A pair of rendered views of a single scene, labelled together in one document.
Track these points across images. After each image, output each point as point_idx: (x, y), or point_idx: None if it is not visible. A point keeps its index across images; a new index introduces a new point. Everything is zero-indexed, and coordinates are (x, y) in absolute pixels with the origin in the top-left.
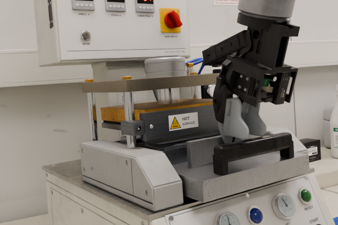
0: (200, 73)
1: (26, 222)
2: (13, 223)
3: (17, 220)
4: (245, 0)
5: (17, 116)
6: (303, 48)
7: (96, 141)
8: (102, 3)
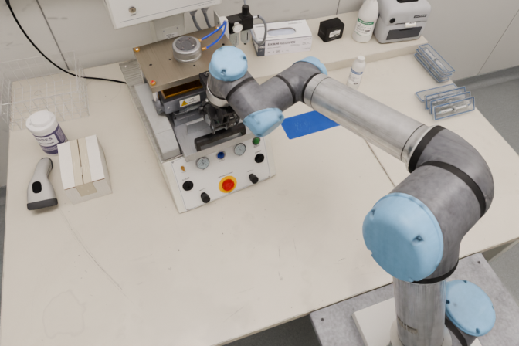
0: None
1: (117, 68)
2: (110, 67)
3: (112, 65)
4: (207, 93)
5: None
6: None
7: (144, 87)
8: None
